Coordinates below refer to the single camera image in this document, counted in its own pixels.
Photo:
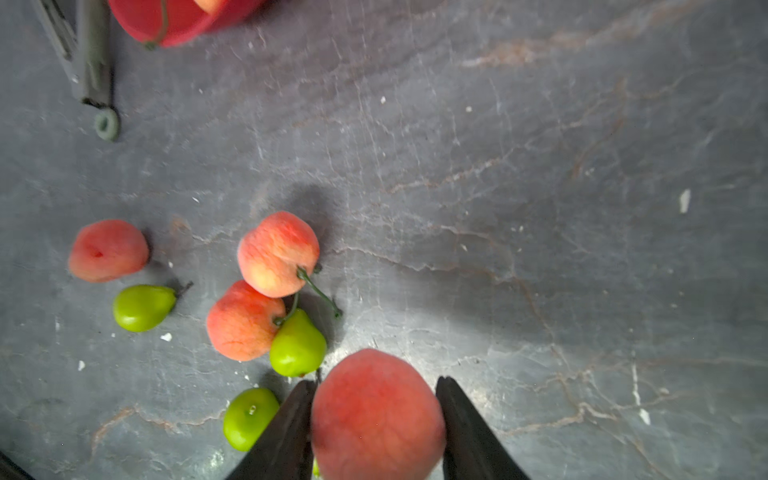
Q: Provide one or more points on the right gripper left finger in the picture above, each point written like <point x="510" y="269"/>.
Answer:
<point x="283" y="451"/>

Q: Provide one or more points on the pink fake peach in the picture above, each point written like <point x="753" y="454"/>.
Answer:
<point x="375" y="417"/>
<point x="279" y="257"/>
<point x="108" y="250"/>
<point x="240" y="325"/>

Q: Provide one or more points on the red flower-shaped fruit bowl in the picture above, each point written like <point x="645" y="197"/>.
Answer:
<point x="174" y="22"/>

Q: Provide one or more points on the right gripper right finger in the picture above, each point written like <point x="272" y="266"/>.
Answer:
<point x="472" y="450"/>

